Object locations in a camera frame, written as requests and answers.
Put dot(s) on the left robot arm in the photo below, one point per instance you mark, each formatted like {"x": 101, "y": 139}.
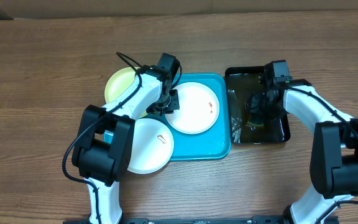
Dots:
{"x": 103, "y": 146}

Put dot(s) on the white plate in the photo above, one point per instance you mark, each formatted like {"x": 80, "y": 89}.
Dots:
{"x": 199, "y": 109}
{"x": 152, "y": 146}

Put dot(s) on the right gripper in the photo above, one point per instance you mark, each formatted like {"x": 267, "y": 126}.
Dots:
{"x": 260, "y": 102}

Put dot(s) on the black water tray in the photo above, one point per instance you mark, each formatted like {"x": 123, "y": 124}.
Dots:
{"x": 241, "y": 82}

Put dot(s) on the green yellow sponge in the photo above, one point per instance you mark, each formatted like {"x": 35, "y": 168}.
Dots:
{"x": 255, "y": 120}

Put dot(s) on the lime green plate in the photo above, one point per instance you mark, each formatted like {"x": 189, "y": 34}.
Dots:
{"x": 124, "y": 96}

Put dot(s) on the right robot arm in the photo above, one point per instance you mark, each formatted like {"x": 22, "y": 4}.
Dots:
{"x": 334, "y": 154}

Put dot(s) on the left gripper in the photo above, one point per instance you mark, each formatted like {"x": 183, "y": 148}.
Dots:
{"x": 174, "y": 106}

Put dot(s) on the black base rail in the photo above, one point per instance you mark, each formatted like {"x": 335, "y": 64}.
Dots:
{"x": 263, "y": 219}

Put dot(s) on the white plate front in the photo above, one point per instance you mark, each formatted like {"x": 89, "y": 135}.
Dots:
{"x": 152, "y": 146}

